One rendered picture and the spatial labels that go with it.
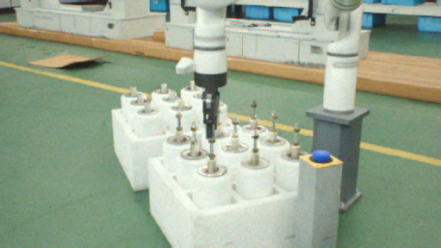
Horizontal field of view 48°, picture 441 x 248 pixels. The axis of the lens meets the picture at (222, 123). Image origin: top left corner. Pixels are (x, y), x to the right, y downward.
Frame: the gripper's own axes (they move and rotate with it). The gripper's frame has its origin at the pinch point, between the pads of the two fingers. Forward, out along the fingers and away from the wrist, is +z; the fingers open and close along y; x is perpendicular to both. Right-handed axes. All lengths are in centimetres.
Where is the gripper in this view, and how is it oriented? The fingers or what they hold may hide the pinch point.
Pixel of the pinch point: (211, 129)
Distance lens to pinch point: 117.4
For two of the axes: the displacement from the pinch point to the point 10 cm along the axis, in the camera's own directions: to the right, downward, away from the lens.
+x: -10.0, -0.2, 0.6
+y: 0.6, -3.1, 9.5
